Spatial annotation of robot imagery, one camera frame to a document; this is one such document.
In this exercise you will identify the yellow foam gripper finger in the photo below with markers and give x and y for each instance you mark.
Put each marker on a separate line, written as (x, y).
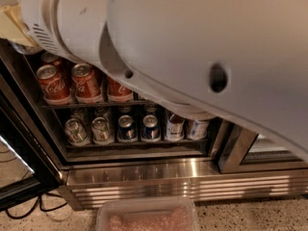
(14, 30)

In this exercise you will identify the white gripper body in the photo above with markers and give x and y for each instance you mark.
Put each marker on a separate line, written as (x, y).
(35, 14)

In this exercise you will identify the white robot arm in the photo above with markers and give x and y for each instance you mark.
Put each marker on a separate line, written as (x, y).
(242, 60)

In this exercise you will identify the front left coca cola can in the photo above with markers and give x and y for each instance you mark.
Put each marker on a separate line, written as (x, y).
(54, 87)

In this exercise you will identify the coca cola can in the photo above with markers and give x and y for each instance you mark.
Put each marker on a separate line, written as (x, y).
(87, 88)
(118, 93)
(54, 87)

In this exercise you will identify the front middle coca cola can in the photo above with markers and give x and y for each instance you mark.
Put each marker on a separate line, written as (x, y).
(87, 88)

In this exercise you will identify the front right coca cola can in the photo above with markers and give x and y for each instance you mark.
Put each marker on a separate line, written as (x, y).
(118, 93)

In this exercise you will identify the open fridge door left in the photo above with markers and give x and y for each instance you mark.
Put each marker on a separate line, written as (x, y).
(26, 173)

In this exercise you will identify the stainless steel fridge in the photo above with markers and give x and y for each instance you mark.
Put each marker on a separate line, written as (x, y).
(93, 174)

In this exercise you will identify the left blue pepsi can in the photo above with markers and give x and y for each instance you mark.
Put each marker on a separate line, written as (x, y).
(126, 131)

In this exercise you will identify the blue pepsi can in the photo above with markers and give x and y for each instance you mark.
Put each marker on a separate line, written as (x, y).
(126, 131)
(150, 129)

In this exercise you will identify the right blue pepsi can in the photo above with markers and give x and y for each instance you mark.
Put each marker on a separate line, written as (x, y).
(150, 129)

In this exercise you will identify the fridge right glass door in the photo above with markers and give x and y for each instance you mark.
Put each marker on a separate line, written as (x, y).
(246, 151)

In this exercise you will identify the left tea bottle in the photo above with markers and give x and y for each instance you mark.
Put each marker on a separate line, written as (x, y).
(174, 127)

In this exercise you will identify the tea bottle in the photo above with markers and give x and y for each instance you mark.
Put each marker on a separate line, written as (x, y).
(197, 129)
(174, 127)

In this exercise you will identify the right tea bottle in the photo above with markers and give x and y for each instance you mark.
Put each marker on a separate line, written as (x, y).
(197, 129)

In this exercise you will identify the clear plastic bin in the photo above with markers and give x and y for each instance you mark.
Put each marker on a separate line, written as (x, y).
(167, 213)

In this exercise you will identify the middle wire shelf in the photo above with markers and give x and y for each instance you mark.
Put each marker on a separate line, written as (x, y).
(103, 104)

